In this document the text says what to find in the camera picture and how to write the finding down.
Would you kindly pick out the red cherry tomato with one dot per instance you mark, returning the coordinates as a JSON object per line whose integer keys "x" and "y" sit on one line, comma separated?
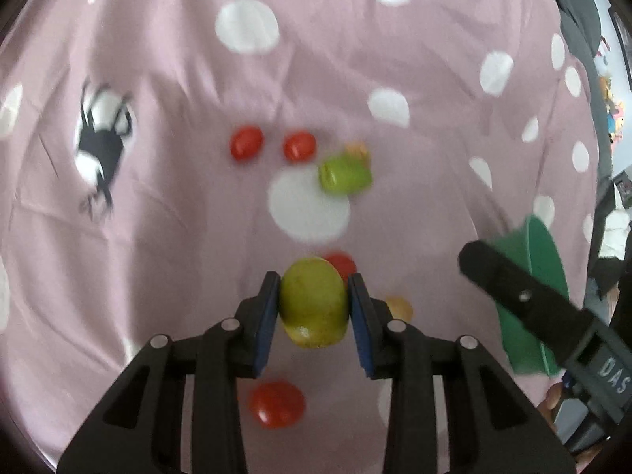
{"x": 299, "y": 146}
{"x": 277, "y": 404}
{"x": 343, "y": 263}
{"x": 246, "y": 142}

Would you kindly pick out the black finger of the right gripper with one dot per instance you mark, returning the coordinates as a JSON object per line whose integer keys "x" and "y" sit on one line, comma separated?
{"x": 543, "y": 311}

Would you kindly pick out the right hand painted nails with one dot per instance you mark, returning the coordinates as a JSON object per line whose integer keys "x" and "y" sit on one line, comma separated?
{"x": 549, "y": 405}

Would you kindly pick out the small brown round fruit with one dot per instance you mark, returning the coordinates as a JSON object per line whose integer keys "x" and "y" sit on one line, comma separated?
{"x": 400, "y": 308}

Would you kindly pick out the green plastic bowl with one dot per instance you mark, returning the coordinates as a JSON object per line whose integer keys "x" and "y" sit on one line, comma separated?
{"x": 533, "y": 249}

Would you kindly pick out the large yellow-green fruit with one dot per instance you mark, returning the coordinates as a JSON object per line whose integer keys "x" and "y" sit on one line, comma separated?
{"x": 313, "y": 304}

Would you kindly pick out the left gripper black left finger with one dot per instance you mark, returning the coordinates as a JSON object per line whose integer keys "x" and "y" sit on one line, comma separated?
{"x": 136, "y": 426}

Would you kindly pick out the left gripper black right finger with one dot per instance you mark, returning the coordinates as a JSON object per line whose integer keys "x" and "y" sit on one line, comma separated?
{"x": 492, "y": 427}

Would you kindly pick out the small yellow-brown fruit behind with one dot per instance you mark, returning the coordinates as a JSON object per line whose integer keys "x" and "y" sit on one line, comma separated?
{"x": 359, "y": 151}

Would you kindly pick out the pink polka dot cloth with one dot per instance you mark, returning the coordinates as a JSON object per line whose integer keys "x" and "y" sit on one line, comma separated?
{"x": 124, "y": 215}

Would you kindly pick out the green oval fruit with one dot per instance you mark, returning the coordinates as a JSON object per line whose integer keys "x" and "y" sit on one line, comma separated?
{"x": 344, "y": 174}

